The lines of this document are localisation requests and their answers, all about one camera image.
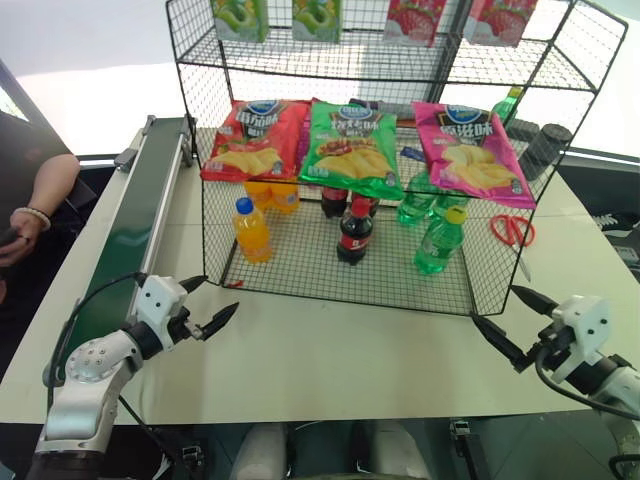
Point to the pink potato chips bag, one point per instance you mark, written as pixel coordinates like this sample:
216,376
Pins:
470,152

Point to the green soda bottle yellow cap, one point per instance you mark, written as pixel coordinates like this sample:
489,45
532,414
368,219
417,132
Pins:
435,245

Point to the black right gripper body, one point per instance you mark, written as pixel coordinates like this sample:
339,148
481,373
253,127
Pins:
554,344

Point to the green conveyor belt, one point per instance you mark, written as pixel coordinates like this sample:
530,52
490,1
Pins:
135,210

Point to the green potato chips bag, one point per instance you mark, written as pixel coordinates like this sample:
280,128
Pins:
350,150

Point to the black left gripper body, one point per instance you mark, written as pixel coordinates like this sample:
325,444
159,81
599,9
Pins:
182,325

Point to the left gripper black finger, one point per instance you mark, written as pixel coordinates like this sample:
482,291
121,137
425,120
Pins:
194,284
217,322

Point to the red strawberry milk carton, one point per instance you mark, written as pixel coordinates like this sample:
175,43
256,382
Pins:
415,22
500,22

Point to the black table clamp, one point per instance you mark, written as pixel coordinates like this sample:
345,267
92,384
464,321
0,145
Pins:
190,456
461,430

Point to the red potato chips bag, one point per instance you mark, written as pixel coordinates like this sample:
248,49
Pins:
255,142

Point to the green juice carton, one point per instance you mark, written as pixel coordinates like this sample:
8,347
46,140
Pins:
317,20
240,20

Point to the bystander hand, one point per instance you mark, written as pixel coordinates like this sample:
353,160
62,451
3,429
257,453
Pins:
22,245

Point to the orange soda bottle blue cap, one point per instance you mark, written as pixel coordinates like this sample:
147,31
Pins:
252,235

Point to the black side table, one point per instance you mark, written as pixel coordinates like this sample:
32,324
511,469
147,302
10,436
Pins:
610,200

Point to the black cylinder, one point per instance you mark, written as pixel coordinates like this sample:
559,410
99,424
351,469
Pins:
521,132
547,150

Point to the small blue card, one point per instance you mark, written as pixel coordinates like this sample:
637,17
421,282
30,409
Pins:
411,153

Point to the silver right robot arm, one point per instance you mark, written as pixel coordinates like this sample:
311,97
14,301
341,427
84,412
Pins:
625,392

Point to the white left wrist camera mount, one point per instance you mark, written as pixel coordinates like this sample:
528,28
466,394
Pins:
157,300

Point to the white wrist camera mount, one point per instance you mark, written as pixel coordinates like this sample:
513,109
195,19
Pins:
585,320
157,300

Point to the bystander black shirt torso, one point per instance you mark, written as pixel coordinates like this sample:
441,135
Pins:
20,137

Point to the grey rounded shape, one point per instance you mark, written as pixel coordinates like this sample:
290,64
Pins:
395,450
260,450

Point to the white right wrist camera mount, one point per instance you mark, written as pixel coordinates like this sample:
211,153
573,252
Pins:
585,320

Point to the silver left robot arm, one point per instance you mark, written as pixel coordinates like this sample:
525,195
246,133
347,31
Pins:
85,370

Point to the cola bottle red cap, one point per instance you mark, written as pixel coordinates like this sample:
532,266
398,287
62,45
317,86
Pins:
355,240

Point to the green bottle with label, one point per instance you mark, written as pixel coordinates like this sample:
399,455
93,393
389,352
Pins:
505,107

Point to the bystander bare forearm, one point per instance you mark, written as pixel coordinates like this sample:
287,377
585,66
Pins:
52,182

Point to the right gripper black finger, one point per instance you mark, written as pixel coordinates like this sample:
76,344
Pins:
502,342
537,301

